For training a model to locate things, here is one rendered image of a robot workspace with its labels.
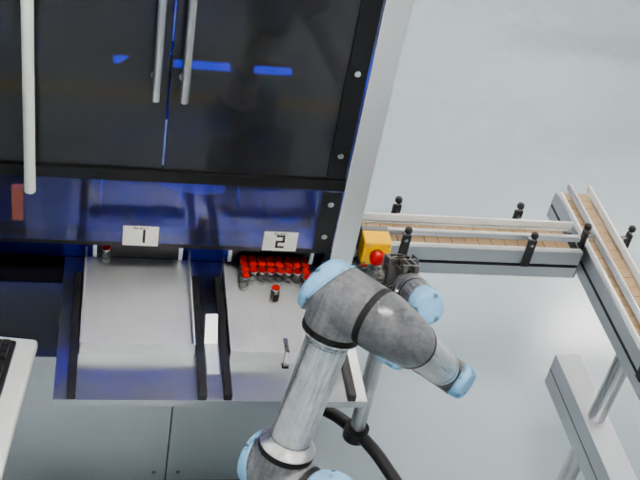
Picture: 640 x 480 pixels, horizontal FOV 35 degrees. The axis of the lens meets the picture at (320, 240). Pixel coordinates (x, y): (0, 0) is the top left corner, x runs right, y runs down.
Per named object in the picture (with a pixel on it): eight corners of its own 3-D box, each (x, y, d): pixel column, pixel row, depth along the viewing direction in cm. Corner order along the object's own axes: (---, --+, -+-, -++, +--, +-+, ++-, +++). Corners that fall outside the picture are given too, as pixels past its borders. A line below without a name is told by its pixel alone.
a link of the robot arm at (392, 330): (437, 317, 176) (487, 366, 220) (387, 285, 181) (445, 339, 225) (400, 373, 175) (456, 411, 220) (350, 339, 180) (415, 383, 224)
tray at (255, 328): (221, 267, 265) (223, 256, 263) (320, 270, 270) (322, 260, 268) (229, 362, 239) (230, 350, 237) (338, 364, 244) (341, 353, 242)
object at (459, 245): (338, 273, 276) (349, 228, 267) (330, 237, 288) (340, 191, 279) (575, 281, 290) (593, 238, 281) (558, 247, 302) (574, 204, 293)
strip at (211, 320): (203, 331, 245) (205, 313, 242) (215, 331, 246) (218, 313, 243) (207, 374, 235) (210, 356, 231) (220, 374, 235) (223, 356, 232)
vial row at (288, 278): (238, 279, 262) (240, 265, 259) (308, 282, 266) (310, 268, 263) (238, 285, 260) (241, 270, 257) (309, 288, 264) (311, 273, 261)
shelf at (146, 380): (65, 262, 260) (65, 256, 259) (335, 271, 274) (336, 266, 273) (52, 406, 223) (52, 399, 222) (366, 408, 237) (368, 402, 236)
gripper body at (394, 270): (413, 253, 243) (428, 267, 232) (410, 288, 245) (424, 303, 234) (382, 251, 242) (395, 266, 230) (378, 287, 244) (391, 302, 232)
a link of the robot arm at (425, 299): (403, 319, 217) (423, 285, 216) (390, 304, 228) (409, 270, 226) (433, 335, 219) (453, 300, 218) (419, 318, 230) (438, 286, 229)
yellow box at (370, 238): (355, 247, 268) (360, 225, 263) (382, 248, 269) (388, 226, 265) (360, 265, 262) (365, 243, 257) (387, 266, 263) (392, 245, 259)
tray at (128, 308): (85, 256, 260) (85, 246, 257) (189, 260, 265) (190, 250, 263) (79, 353, 234) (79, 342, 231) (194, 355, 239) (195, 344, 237)
